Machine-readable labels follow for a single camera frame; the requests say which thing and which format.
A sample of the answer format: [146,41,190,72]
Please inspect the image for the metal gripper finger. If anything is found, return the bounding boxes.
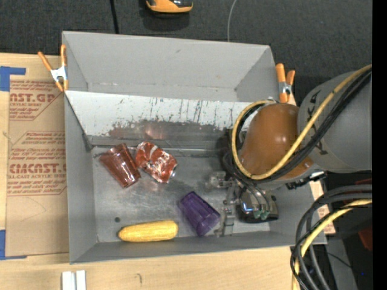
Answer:
[214,207,236,237]
[207,171,234,190]

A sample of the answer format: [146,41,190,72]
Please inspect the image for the purple clear plastic cup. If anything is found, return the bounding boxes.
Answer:
[178,191,221,237]

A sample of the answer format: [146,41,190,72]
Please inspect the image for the crushed red soda can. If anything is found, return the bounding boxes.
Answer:
[134,141,178,184]

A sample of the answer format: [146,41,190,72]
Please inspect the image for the yellow corn cob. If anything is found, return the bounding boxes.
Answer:
[117,219,180,243]

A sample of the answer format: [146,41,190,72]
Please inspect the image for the red clear plastic cup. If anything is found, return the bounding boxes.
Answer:
[99,143,141,189]

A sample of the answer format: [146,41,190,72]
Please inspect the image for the grey metal bin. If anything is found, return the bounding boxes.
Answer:
[61,30,329,265]

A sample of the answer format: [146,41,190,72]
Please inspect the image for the brown cardboard board red print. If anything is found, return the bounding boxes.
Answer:
[0,52,70,261]

